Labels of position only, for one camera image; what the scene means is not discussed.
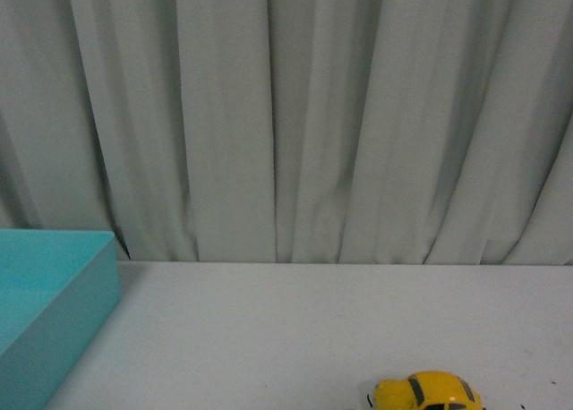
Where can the turquoise plastic storage box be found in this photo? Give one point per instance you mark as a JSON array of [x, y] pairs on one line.
[[57, 290]]

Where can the yellow beetle toy car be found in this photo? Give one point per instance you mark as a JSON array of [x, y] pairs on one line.
[[425, 391]]

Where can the grey-white pleated curtain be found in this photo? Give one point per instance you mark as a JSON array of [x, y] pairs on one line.
[[293, 131]]

